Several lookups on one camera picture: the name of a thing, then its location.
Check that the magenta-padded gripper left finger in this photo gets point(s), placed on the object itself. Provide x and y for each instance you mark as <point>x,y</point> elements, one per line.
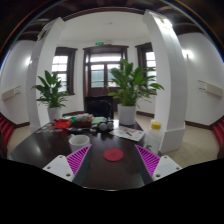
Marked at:
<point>60,166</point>

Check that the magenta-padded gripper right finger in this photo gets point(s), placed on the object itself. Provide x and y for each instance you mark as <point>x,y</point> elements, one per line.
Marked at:
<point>165,166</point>

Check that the yellow-capped clear plastic bottle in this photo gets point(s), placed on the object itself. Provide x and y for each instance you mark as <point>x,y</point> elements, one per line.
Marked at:
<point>154,137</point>

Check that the white speckled cup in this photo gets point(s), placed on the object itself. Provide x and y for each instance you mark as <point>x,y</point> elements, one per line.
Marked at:
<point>78,142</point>

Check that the colourful printed sheet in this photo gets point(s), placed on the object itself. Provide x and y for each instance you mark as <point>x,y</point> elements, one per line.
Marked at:
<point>45,128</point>

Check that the black flat device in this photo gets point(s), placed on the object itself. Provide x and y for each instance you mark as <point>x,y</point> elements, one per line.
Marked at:
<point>78,130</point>

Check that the red box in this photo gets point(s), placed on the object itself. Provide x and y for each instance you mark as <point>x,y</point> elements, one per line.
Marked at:
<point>62,124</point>

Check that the printed paper leaflet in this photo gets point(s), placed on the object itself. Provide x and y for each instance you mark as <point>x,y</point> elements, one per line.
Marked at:
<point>127,133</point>

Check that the flat round red coaster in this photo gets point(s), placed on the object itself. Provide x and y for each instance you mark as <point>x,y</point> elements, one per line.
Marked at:
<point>113,155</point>

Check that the small leafy potted plant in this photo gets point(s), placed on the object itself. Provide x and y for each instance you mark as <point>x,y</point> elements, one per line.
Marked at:
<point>54,113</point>

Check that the green flat book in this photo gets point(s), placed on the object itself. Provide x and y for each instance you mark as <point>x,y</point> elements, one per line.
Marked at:
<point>98,120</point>

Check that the grey round twin speaker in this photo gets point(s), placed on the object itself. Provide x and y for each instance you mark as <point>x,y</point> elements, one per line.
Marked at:
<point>106,126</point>

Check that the red carpeted staircase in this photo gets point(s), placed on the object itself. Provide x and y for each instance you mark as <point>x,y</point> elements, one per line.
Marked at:
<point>219,133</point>
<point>6,130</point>

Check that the large leafy potted plant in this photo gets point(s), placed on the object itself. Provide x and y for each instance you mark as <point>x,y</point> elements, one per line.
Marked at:
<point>126,115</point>

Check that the black chair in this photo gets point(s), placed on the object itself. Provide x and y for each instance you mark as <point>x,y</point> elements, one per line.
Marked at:
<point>98,107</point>

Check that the wide dark-framed window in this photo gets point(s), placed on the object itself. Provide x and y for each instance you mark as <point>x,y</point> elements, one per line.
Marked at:
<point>70,70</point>

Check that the dark wooden glazed door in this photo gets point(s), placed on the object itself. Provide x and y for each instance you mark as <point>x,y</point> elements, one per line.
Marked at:
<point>87,73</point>

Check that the narrow dark-framed window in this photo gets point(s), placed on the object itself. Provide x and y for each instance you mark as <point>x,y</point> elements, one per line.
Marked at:
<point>140,56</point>

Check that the green exit sign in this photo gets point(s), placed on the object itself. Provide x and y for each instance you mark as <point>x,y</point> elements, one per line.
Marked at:
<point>99,43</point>

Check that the white wall-mounted unit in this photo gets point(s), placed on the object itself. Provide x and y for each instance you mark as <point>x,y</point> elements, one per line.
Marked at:
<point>210,89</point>
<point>10,93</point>

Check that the glowing wall lamp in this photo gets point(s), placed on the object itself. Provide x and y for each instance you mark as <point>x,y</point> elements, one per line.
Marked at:
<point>187,54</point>

